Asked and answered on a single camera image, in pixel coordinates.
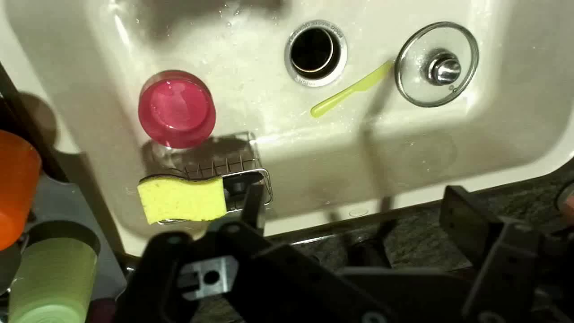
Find yellow sponge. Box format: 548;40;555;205
135;175;229;228

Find yellow-green plastic utensil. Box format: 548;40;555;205
308;60;396;121

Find light green plastic cup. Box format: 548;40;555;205
5;221;101;323

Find metal sink drain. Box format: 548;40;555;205
283;20;349;88

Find wire sponge caddy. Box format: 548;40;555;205
141;132;274;225

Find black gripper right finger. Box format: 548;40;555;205
439;185;574;323

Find metal dish rack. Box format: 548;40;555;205
0;60;141;323

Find white kitchen sink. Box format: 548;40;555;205
0;0;574;259

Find orange plastic cup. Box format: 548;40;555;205
0;130;42;254

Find pink plastic cup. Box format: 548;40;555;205
135;69;218;151

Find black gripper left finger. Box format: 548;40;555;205
112;180;396;323

